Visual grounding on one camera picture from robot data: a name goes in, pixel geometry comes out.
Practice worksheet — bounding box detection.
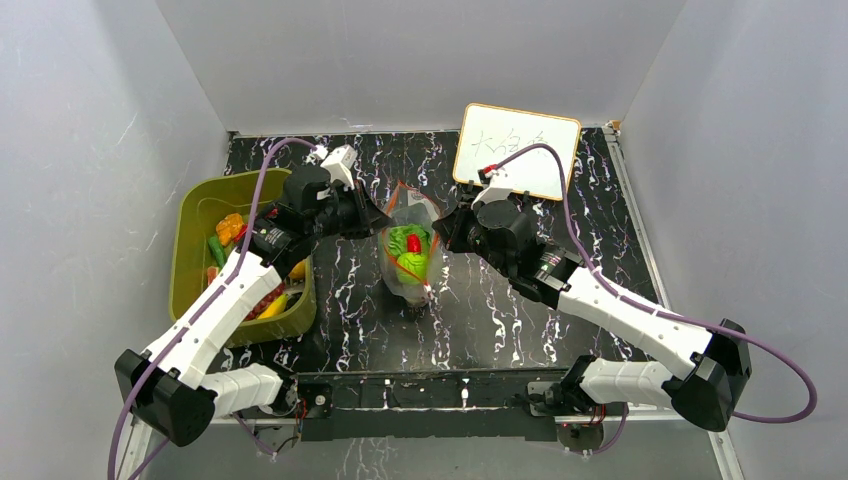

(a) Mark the clear zip top bag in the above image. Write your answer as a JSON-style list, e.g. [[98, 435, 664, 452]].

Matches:
[[378, 182, 443, 307]]

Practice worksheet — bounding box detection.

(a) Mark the yellow banana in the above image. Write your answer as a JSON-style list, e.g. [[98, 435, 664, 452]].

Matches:
[[257, 294, 288, 319]]

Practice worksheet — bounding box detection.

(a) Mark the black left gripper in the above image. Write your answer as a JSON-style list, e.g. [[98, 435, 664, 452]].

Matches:
[[308, 181, 394, 242]]

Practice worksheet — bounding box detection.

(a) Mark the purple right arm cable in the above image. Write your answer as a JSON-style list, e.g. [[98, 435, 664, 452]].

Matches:
[[493, 142, 819, 424]]

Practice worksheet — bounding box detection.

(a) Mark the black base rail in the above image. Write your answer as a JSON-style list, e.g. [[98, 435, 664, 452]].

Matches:
[[132, 367, 637, 444]]

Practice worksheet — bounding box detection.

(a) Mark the dark green cucumber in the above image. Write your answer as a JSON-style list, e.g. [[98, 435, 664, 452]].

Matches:
[[207, 235, 228, 269]]

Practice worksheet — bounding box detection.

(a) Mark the orange bumpy fruit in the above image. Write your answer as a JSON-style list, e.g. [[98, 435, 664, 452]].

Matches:
[[215, 213, 245, 247]]

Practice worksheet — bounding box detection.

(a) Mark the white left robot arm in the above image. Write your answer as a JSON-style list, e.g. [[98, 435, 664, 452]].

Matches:
[[114, 161, 390, 447]]

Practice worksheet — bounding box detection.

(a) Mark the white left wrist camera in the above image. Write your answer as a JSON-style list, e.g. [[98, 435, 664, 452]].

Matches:
[[310, 145, 357, 190]]

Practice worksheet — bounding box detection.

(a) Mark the orange tangerine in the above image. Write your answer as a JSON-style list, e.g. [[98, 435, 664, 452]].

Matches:
[[288, 260, 307, 282]]

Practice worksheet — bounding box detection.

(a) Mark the light green round fruit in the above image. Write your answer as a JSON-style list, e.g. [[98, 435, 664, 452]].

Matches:
[[395, 252, 429, 285]]

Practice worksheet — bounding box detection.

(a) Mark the white board orange frame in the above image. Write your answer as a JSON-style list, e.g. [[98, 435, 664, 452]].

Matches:
[[452, 102, 583, 201]]

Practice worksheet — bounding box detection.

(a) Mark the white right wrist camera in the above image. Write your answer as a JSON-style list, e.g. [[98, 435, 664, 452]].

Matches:
[[472, 164, 514, 209]]

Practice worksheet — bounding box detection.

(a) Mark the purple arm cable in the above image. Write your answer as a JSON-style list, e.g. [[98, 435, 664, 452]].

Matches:
[[493, 142, 819, 424], [107, 137, 323, 480]]

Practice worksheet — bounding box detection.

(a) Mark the olive green plastic basket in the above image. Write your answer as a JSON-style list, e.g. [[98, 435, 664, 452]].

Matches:
[[169, 171, 317, 348]]

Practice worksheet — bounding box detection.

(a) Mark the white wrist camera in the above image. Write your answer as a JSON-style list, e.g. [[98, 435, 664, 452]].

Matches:
[[310, 145, 357, 190], [472, 164, 514, 209]]

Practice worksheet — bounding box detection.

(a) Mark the green lettuce head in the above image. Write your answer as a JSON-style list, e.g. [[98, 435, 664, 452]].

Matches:
[[386, 224, 431, 257]]

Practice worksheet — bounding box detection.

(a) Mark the watermelon slice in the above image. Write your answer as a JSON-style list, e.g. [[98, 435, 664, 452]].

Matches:
[[205, 266, 219, 287]]

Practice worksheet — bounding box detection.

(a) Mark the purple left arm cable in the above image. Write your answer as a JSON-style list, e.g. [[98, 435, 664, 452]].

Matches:
[[107, 137, 323, 480]]

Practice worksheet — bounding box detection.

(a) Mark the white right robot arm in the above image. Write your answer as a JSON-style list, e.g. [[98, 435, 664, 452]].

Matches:
[[433, 200, 751, 432]]

